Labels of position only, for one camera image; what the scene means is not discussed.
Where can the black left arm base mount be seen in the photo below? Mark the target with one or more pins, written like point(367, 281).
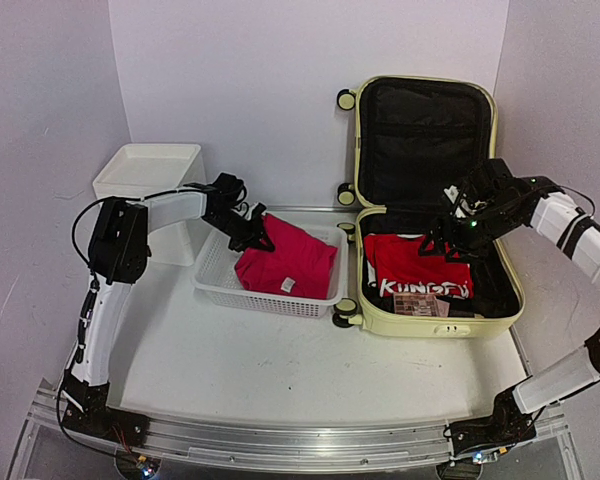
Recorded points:
point(88, 413)

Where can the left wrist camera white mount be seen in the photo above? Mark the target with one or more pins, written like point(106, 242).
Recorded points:
point(255, 211)

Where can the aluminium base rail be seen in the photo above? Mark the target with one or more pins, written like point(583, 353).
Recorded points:
point(296, 449)

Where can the red printed t-shirt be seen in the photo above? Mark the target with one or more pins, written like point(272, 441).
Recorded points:
point(395, 266)

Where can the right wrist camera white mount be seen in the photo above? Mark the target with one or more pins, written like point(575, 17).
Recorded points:
point(463, 201)

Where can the brown eyeshadow palette box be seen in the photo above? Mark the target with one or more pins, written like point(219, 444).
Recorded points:
point(416, 304)

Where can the pale yellow hard-shell suitcase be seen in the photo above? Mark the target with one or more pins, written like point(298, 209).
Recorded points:
point(415, 136)

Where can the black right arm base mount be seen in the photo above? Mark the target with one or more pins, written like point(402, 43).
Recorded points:
point(505, 427)

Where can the magenta t-shirt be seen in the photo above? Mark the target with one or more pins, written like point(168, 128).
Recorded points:
point(300, 266)

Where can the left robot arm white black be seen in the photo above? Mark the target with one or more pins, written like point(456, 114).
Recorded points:
point(118, 254)

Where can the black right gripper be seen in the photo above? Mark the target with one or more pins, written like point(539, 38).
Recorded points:
point(455, 243)

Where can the white perforated plastic basket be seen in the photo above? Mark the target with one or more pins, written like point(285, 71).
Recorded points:
point(214, 275)

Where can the white three-drawer storage cabinet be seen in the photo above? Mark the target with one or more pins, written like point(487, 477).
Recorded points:
point(139, 169)

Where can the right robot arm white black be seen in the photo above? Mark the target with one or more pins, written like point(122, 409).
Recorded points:
point(489, 203)

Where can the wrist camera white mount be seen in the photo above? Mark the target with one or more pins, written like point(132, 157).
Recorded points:
point(463, 201)
point(255, 211)

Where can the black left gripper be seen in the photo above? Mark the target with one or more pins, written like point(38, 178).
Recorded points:
point(253, 238)

